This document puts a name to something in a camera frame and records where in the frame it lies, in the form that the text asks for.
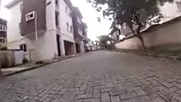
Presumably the long beige boundary wall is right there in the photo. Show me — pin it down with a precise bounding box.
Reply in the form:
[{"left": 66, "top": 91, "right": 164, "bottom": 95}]
[{"left": 111, "top": 13, "right": 181, "bottom": 60}]

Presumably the raised concrete pavement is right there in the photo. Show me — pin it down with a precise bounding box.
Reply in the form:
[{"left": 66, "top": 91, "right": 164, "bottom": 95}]
[{"left": 0, "top": 53, "right": 82, "bottom": 82}]

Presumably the small distant tree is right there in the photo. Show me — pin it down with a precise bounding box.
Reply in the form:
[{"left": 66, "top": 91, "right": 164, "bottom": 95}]
[{"left": 95, "top": 33, "right": 116, "bottom": 52}]

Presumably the dark brown building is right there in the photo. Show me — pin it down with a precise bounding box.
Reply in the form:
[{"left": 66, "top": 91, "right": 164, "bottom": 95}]
[{"left": 69, "top": 4, "right": 93, "bottom": 55}]

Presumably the brown and white building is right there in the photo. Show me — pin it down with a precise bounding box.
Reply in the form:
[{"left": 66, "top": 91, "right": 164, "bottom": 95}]
[{"left": 0, "top": 0, "right": 80, "bottom": 67}]

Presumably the low white wall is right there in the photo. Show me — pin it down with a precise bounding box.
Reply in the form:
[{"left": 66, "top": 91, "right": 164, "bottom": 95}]
[{"left": 0, "top": 45, "right": 29, "bottom": 69}]

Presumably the grey brick paver road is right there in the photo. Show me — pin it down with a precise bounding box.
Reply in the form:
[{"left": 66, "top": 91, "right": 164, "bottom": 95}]
[{"left": 0, "top": 39, "right": 181, "bottom": 102}]

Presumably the black and white kerb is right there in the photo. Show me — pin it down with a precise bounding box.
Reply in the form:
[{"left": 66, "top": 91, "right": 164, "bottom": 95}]
[{"left": 112, "top": 39, "right": 181, "bottom": 77}]

